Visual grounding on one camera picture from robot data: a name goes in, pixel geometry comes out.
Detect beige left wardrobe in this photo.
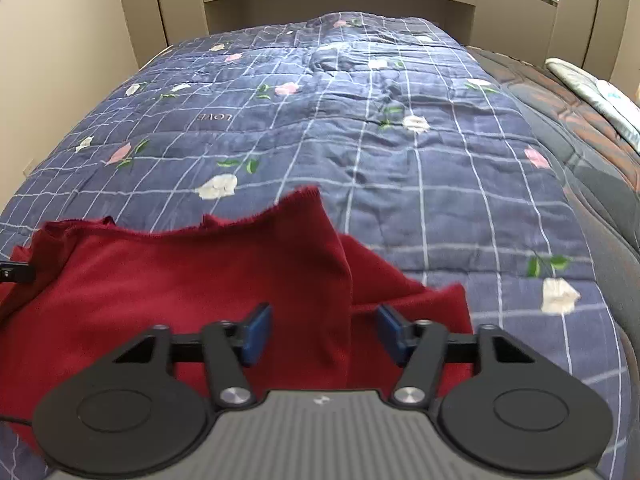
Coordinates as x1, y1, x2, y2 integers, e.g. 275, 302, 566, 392
120, 0, 208, 66

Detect beige wardrobe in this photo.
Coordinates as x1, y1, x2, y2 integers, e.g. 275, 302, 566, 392
120, 0, 208, 66
547, 0, 630, 79

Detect beige right wardrobe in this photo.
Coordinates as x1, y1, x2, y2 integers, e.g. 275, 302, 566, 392
547, 0, 630, 79

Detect blue plaid floral quilt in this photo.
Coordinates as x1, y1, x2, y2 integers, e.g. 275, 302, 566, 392
1, 12, 639, 479

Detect red long sleeve shirt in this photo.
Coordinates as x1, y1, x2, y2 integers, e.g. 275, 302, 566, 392
1, 188, 472, 445

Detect dark quilted mattress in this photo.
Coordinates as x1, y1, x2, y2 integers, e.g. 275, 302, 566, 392
466, 45, 640, 346

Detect light floral pillow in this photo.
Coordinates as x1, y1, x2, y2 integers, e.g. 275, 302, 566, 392
544, 58, 640, 152

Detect white wall socket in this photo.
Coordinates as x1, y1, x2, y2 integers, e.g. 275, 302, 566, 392
23, 158, 37, 177

